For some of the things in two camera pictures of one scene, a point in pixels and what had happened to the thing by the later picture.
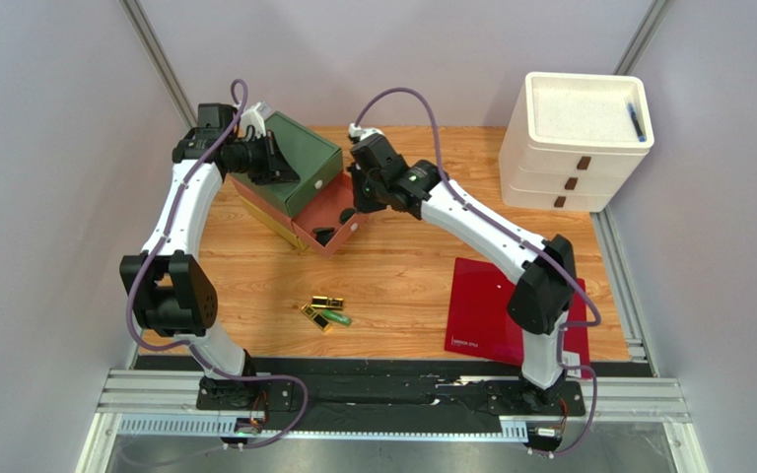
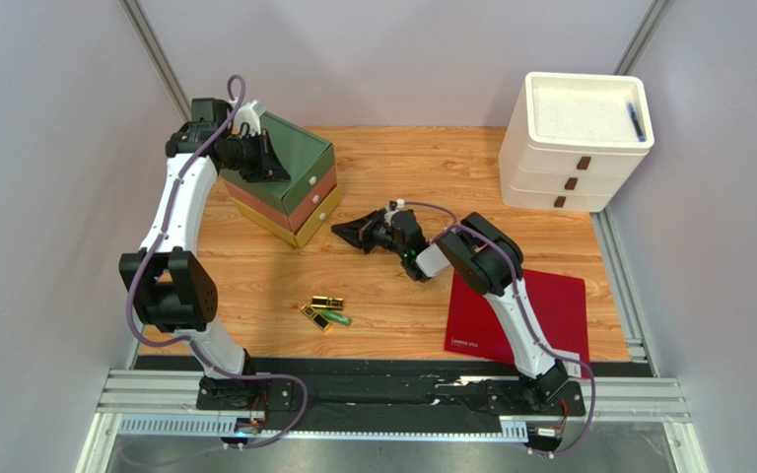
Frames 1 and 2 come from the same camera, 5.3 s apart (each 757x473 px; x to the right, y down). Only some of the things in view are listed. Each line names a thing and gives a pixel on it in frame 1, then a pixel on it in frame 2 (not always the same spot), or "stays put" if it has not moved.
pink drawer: x=318 y=228 → x=298 y=216
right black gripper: x=366 y=187 → x=374 y=229
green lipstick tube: x=336 y=316 stays put
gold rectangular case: x=315 y=317 stays put
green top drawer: x=317 y=163 stays put
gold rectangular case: x=327 y=302 stays put
